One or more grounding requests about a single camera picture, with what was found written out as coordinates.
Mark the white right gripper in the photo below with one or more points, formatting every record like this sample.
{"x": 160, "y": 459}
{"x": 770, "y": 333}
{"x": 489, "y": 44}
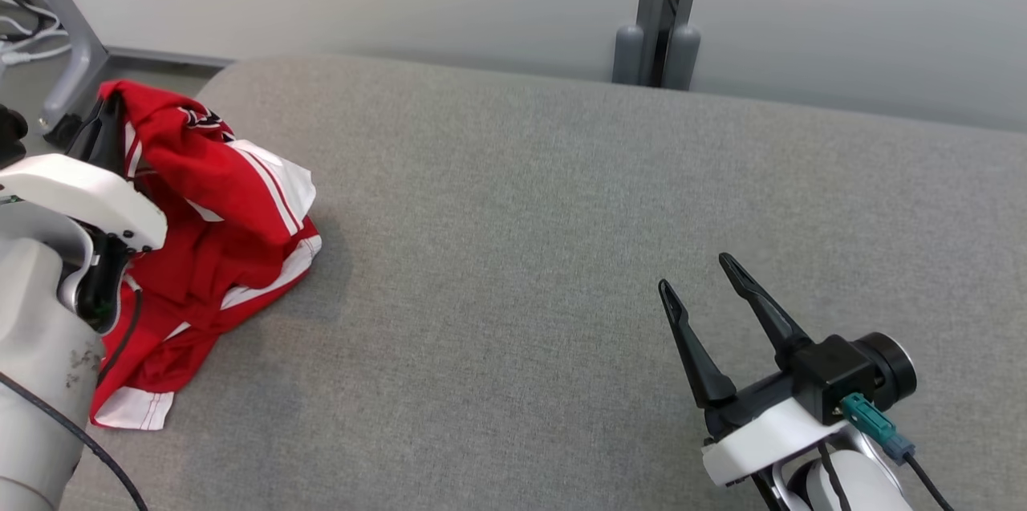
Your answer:
{"x": 762, "y": 439}

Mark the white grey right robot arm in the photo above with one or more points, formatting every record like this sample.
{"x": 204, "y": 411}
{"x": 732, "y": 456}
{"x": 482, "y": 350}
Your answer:
{"x": 862, "y": 479}

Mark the red Bulls 23 jersey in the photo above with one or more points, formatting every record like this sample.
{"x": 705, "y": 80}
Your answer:
{"x": 217, "y": 174}

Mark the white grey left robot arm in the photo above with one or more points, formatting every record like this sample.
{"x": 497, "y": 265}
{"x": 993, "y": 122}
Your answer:
{"x": 36, "y": 334}

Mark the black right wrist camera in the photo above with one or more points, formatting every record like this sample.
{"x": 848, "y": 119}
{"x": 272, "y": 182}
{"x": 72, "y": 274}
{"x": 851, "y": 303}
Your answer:
{"x": 830, "y": 371}

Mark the red shorts with white stripe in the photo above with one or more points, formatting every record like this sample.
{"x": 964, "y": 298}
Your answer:
{"x": 200, "y": 282}

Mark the grey wall baseboard strip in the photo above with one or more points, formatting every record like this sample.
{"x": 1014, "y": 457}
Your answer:
{"x": 168, "y": 57}

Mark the teal right camera connector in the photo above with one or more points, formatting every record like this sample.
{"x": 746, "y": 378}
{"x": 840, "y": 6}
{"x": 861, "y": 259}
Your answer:
{"x": 870, "y": 419}

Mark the grey metal partition post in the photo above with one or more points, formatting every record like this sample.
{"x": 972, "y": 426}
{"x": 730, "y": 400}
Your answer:
{"x": 659, "y": 6}

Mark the grey wheeled metal stand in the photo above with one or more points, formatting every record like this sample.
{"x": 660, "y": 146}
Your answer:
{"x": 68, "y": 30}

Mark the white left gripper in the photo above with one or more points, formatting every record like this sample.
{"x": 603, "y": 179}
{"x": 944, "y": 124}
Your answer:
{"x": 88, "y": 194}

